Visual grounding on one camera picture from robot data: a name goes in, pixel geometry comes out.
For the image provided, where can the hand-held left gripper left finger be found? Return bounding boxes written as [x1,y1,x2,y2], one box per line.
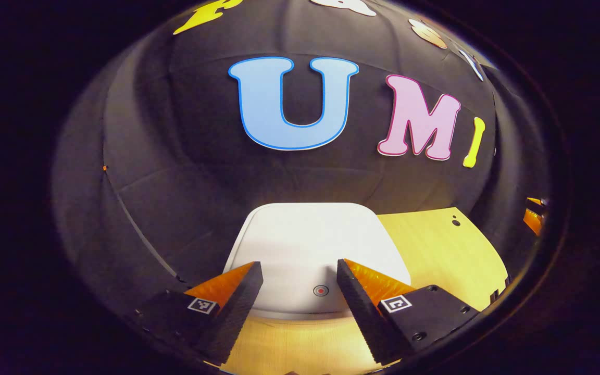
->
[133,261,264,365]

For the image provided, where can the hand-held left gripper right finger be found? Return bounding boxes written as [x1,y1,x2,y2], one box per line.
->
[336,258,480,365]

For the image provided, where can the grey desktop garbage bin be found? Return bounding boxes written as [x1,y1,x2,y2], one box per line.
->
[222,202,411,320]

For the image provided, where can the wooden desktop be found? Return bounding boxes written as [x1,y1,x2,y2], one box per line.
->
[219,207,509,375]

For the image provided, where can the black backdrop cloth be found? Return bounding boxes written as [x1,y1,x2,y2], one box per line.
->
[53,0,551,313]

